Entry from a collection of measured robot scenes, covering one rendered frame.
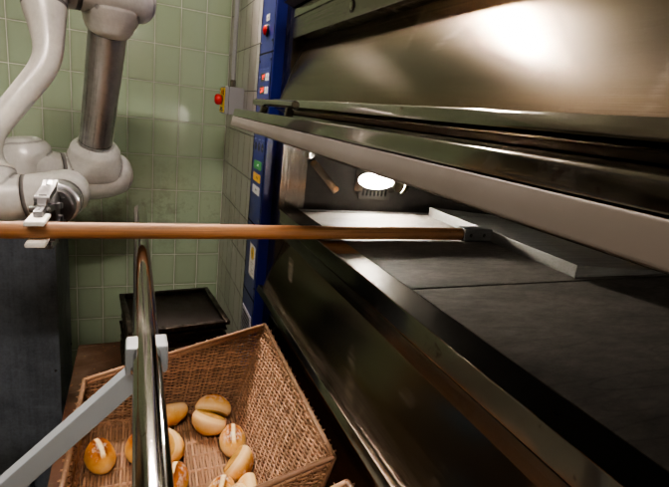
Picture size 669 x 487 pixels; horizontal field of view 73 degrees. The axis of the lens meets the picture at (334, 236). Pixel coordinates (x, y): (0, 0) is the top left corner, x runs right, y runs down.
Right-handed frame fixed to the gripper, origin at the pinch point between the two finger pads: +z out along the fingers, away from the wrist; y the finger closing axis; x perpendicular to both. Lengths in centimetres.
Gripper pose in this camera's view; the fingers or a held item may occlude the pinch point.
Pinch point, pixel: (38, 229)
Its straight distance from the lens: 95.4
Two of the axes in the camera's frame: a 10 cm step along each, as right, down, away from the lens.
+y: -1.2, 9.6, 2.6
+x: -9.2, -0.1, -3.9
